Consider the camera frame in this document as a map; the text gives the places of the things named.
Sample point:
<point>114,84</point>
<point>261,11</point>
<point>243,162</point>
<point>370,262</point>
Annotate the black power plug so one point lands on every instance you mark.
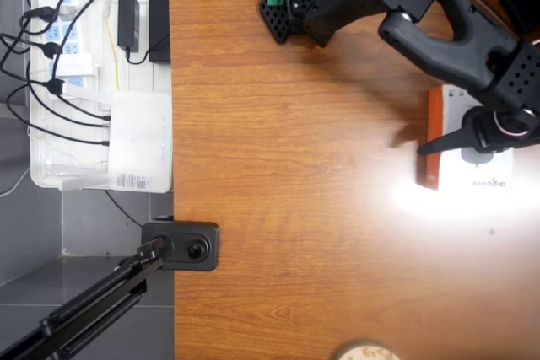
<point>44,12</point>
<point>55,86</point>
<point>51,50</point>

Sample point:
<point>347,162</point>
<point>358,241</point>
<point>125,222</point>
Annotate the wide black power adapter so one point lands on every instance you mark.
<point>159,27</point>

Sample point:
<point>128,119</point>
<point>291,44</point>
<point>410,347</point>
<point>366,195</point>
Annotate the white charger plug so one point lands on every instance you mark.
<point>76,66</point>

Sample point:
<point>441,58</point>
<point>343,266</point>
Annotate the orange white mouse box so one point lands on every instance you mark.
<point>434,124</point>

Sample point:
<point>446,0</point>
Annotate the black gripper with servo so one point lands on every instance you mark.
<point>478,134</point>

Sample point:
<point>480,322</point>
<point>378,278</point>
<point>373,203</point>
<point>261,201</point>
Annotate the white router with antennas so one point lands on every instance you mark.
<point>139,141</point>

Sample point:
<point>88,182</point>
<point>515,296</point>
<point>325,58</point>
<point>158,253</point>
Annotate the round wooden coaster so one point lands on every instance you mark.
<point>367,351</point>

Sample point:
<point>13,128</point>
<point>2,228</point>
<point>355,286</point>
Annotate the white power strip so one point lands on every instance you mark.
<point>69,31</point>

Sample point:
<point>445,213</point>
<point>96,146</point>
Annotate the black boom clamp base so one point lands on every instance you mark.
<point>198,246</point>

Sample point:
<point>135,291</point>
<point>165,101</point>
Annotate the slim black power adapter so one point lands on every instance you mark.
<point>128,23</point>

